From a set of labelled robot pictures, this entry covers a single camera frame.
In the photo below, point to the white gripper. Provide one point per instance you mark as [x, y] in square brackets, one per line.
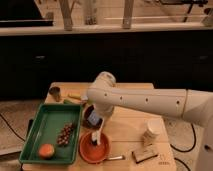
[105, 112]

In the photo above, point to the white dish brush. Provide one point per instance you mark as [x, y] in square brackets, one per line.
[96, 135]

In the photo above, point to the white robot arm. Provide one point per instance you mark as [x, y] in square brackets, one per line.
[189, 105]

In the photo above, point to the dark brown bowl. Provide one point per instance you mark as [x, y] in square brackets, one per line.
[87, 112]

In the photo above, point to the red bowl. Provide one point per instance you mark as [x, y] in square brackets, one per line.
[91, 153]

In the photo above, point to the blue sponge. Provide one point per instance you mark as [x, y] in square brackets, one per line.
[93, 118]

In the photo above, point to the yellow green vegetable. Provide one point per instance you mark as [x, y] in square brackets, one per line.
[74, 99]

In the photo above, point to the bunch of dark grapes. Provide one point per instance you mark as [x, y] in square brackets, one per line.
[65, 133]

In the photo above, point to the dark metal cup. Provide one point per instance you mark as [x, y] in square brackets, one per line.
[55, 93]

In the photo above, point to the brown scrub block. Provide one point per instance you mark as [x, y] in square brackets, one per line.
[145, 153]

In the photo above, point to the green plastic tray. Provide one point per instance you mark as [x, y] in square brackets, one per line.
[46, 127]

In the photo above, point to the orange peach fruit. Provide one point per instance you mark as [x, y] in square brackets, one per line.
[46, 151]

